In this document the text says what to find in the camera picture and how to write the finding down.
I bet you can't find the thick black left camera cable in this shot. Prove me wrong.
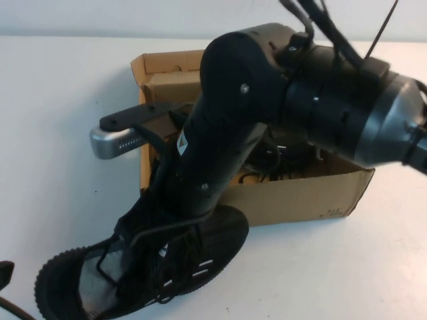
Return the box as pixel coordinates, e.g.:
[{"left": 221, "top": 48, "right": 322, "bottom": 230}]
[{"left": 0, "top": 293, "right": 36, "bottom": 320}]

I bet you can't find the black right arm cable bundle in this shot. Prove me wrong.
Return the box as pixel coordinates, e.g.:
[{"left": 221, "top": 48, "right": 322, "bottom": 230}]
[{"left": 313, "top": 0, "right": 363, "bottom": 71}]

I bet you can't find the black zip tie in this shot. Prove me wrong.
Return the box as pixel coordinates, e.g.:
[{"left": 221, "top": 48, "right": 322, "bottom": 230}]
[{"left": 365, "top": 0, "right": 400, "bottom": 61}]

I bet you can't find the grey cable loop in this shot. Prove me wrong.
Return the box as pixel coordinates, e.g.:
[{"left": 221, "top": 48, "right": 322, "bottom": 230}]
[{"left": 290, "top": 0, "right": 320, "bottom": 44}]

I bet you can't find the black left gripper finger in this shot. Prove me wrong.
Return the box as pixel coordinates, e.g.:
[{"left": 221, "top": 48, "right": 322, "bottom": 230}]
[{"left": 0, "top": 261, "right": 16, "bottom": 295}]

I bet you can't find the black sneaker white tongue label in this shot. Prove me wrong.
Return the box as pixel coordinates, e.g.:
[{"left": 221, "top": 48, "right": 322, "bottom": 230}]
[
  {"left": 233, "top": 128, "right": 323, "bottom": 187},
  {"left": 39, "top": 146, "right": 250, "bottom": 320}
]

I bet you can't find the brown cardboard shoe box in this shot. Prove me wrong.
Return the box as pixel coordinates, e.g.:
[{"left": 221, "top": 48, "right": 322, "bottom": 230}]
[{"left": 130, "top": 49, "right": 376, "bottom": 231}]

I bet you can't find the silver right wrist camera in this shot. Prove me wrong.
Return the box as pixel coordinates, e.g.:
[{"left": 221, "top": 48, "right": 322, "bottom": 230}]
[{"left": 88, "top": 127, "right": 149, "bottom": 160}]

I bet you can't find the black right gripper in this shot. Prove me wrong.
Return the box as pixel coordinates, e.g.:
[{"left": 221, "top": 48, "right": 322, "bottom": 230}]
[{"left": 172, "top": 105, "right": 267, "bottom": 220}]

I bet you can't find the black right camera bracket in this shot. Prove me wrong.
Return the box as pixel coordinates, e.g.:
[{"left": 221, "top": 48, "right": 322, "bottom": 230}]
[{"left": 99, "top": 101, "right": 196, "bottom": 149}]

